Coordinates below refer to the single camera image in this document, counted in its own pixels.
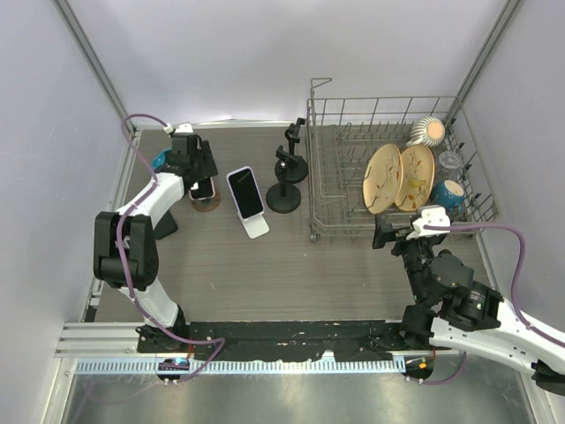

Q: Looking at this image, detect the pink case phone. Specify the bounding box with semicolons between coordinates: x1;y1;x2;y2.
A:
189;178;215;201

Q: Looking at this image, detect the black stand front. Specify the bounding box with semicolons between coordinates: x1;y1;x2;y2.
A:
266;145;301;214

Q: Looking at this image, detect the black stand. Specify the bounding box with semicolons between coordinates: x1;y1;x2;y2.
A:
266;145;301;214
284;117;308;184

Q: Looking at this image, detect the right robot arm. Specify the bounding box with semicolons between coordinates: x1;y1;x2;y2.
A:
373;207;564;396

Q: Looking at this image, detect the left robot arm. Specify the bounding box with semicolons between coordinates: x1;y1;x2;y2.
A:
93;133;218;352

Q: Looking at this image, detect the round wooden phone stand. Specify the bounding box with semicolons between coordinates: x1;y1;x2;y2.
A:
191;193;221;212

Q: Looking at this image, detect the lilac case phone on white stand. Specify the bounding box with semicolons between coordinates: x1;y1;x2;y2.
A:
226;166;264;221

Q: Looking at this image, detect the white folding phone stand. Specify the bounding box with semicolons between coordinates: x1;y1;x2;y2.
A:
240;212;270;239

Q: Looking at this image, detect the blue dotted plate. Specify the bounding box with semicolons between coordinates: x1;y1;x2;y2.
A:
152;148;170;171

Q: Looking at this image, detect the left yellow bird plate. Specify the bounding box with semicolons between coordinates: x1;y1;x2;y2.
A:
363;143;403;215

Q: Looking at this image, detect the yellow bird plate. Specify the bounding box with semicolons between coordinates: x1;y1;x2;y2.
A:
363;143;403;215
395;145;435;212

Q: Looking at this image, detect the blue mug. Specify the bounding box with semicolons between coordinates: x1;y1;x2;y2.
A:
430;180;464;213

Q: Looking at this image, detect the right yellow bird plate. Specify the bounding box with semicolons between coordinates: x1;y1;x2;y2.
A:
395;145;435;212

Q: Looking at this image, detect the metal dish rack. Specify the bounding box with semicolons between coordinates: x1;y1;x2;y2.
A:
306;79;498;240

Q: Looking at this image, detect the clear glass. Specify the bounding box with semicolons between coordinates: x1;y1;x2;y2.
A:
437;151;463;181

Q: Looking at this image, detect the white ribbed cup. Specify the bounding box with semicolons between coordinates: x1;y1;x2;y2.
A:
406;116;446;148

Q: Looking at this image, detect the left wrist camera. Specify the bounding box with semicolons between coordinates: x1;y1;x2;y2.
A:
162;123;194;138

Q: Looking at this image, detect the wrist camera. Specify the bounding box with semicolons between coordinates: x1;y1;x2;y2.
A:
406;205;451;240
162;123;194;138

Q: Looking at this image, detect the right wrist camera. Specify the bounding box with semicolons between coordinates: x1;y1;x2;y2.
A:
406;205;451;240

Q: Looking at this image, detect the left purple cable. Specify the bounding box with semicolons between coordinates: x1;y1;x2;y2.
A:
120;113;227;354

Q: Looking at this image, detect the purple cable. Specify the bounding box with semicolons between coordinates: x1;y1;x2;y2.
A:
423;223;565;345
120;113;227;354

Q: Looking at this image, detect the white cable duct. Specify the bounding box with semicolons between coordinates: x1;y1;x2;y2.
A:
75;356;405;375

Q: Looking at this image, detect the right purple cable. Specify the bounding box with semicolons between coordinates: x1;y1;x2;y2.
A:
423;223;565;345

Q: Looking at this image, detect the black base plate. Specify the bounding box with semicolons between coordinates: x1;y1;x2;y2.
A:
136;319;433;362

